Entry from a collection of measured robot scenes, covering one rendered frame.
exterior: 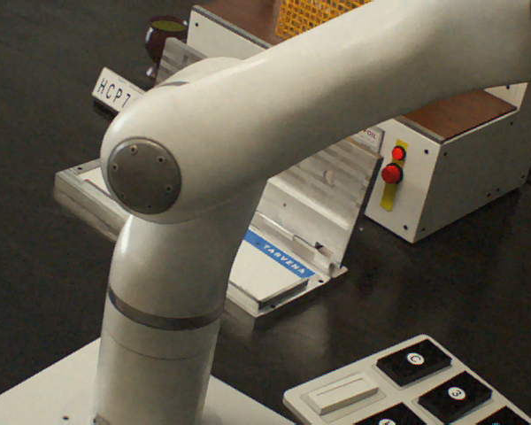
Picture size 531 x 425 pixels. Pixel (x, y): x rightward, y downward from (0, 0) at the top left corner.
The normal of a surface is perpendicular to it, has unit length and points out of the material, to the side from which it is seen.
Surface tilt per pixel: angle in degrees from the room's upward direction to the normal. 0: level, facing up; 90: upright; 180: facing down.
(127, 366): 86
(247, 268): 0
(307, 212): 81
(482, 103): 0
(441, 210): 90
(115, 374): 86
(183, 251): 23
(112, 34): 0
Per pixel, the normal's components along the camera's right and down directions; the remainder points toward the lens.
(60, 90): 0.16, -0.84
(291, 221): -0.64, 0.15
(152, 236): -0.14, -0.72
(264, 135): 0.09, 0.35
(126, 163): -0.46, 0.20
